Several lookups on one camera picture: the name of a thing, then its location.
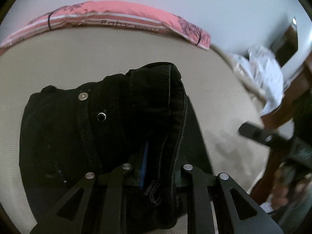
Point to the black pants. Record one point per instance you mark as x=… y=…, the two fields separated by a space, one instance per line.
x=143 y=118

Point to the white crumpled cloth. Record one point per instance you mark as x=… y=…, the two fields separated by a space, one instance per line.
x=264 y=76

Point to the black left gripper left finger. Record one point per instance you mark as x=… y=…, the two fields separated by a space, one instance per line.
x=99 y=203

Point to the pink striped tree pillow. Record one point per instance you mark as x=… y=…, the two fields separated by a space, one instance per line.
x=116 y=14

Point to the beige textured bed mattress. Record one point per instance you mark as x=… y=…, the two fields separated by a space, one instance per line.
x=70 y=57

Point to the brown wooden furniture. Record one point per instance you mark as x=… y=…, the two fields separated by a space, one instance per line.
x=299 y=89

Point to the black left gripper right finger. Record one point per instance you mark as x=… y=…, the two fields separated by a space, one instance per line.
x=217 y=204

